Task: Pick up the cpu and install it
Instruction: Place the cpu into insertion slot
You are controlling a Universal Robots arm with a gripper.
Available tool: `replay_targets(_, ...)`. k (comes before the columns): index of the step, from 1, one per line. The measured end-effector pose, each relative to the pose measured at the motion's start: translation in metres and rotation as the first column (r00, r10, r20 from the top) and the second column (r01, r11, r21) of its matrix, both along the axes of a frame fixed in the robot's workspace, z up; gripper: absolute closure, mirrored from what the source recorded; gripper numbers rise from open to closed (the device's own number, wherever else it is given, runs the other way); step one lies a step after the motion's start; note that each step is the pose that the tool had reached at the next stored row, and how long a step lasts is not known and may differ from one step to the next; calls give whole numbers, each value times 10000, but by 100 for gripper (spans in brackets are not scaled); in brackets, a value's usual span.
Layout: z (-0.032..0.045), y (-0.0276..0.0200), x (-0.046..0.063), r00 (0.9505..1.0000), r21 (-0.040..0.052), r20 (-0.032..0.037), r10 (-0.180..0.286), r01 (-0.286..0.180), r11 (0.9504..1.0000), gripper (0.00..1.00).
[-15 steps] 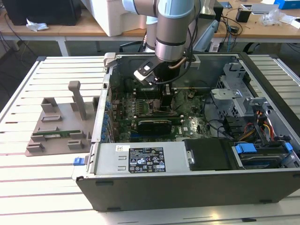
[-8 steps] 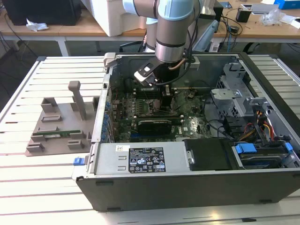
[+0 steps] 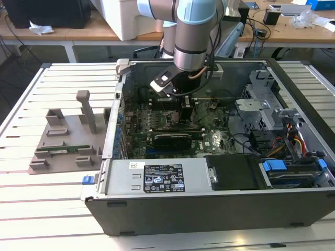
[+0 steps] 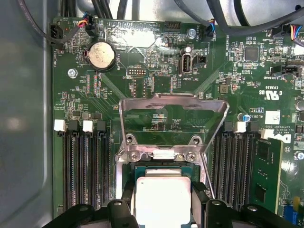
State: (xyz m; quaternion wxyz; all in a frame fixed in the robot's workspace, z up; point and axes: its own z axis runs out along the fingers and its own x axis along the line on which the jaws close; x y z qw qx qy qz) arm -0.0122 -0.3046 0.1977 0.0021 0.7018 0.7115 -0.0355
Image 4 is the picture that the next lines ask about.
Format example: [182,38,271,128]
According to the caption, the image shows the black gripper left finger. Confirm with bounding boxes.
[42,180,140,228]

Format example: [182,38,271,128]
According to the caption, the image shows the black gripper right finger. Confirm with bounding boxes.
[191,181,296,228]

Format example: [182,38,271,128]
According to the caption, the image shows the silver CPU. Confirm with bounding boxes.
[134,165,194,228]

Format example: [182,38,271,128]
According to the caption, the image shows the CPU socket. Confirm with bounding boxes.
[115,142,216,228]

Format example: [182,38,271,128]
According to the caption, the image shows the metal locking lever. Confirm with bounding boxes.
[203,151,216,200]

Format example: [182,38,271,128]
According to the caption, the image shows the RAM slot black clips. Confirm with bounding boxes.
[212,120,235,207]
[234,125,259,207]
[67,120,85,211]
[96,120,112,211]

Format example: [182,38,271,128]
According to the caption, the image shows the green RAM stick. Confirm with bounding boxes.
[251,139,284,216]

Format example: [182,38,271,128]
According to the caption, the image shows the blue expansion slot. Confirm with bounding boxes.
[282,205,298,226]

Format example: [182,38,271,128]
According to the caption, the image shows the silver round capacitor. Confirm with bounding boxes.
[237,113,250,124]

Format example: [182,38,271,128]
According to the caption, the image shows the white board sticker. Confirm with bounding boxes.
[265,110,281,124]

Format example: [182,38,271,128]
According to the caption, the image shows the metal socket cover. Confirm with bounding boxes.
[118,93,230,155]

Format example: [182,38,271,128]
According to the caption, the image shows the green motherboard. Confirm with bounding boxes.
[51,16,304,228]

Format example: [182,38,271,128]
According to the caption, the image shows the black grey PC case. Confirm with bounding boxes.
[0,0,304,228]

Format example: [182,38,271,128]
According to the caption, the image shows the internal USB port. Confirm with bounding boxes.
[178,53,193,78]

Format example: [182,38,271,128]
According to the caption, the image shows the silver coin battery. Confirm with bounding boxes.
[88,42,116,71]

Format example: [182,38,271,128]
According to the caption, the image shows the square black chip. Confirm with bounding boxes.
[244,46,259,62]

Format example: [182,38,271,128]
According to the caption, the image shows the black fan connector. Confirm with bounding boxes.
[49,23,64,46]

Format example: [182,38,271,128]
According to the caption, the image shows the black plug coloured wires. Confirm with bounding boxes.
[273,23,304,48]
[77,11,99,38]

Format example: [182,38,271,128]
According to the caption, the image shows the grey sleeved cable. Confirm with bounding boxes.
[17,0,84,45]

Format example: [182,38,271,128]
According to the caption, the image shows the thick black cable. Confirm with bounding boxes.
[206,0,304,37]

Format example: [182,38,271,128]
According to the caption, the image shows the black cable coloured plug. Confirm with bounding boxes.
[174,0,216,36]

